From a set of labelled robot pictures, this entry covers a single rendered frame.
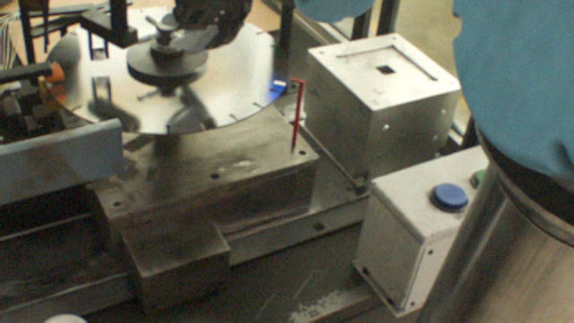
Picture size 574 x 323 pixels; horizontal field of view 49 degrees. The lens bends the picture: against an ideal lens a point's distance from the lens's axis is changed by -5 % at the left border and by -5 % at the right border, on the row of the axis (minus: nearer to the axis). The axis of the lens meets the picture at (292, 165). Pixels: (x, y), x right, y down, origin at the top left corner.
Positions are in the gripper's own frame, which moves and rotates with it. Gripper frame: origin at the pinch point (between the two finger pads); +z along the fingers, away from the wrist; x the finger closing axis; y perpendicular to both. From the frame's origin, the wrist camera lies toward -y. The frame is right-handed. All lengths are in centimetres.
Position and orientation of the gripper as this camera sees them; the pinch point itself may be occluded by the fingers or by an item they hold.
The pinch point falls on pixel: (193, 45)
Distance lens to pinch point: 86.2
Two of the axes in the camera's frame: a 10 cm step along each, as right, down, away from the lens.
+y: -7.9, 1.3, -6.0
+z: -5.1, 4.2, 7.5
